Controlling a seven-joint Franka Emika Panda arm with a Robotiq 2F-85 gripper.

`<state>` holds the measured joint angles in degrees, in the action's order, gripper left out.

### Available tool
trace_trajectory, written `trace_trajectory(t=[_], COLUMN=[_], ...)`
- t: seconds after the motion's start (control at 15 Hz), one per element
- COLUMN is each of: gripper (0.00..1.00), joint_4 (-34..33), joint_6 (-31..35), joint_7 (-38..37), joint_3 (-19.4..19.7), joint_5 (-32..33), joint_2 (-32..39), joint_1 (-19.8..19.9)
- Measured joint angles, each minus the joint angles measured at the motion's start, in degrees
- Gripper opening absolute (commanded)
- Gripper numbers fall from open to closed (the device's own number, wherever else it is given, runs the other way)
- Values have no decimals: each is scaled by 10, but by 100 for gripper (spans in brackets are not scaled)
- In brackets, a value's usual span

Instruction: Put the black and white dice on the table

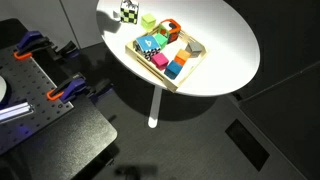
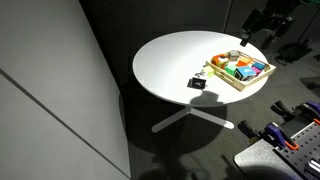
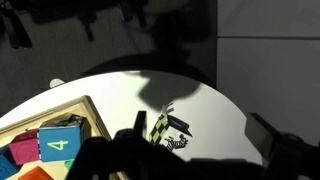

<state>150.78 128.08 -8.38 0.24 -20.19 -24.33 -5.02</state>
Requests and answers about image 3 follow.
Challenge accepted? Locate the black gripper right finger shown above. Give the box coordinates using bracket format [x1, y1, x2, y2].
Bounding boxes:
[247, 112, 284, 168]

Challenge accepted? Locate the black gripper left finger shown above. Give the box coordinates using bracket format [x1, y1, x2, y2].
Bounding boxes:
[133, 110, 148, 140]

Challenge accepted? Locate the black white cube blue face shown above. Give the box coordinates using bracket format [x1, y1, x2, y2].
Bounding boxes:
[37, 114, 92, 164]

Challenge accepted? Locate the green black checkered zebra cube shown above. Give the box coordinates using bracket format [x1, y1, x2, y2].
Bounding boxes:
[147, 102, 194, 153]

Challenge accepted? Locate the wooden tray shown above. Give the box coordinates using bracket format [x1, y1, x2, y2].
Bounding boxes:
[0, 94, 113, 180]

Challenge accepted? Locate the plain orange cube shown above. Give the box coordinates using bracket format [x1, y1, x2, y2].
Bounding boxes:
[17, 166, 55, 180]

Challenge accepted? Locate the magenta cube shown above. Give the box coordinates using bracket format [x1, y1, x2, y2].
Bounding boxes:
[7, 129, 42, 166]

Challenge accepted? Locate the plain blue cube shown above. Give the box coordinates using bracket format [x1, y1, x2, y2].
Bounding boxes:
[0, 154, 20, 180]

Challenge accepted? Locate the black metal bar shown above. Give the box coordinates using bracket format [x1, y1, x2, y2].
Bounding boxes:
[0, 0, 34, 50]

